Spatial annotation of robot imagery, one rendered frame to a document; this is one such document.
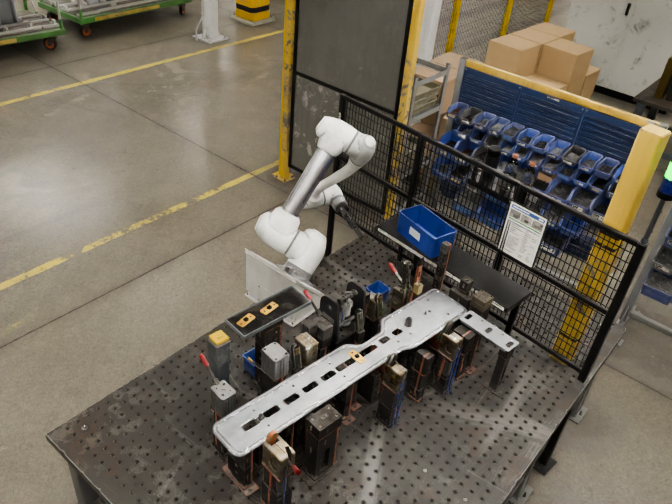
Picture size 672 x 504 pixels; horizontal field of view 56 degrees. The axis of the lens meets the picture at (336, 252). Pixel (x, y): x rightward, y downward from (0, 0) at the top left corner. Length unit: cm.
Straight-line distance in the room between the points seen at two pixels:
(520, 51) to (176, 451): 529
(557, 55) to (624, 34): 215
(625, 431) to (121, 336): 322
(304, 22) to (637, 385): 362
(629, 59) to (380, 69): 490
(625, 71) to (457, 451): 704
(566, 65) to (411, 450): 505
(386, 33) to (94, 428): 329
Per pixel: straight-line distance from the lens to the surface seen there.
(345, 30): 511
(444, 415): 311
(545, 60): 728
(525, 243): 331
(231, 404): 264
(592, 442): 425
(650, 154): 293
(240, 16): 1043
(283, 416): 260
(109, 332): 447
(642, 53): 921
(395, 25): 481
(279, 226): 335
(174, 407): 305
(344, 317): 299
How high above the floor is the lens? 301
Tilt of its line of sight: 36 degrees down
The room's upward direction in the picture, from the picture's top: 6 degrees clockwise
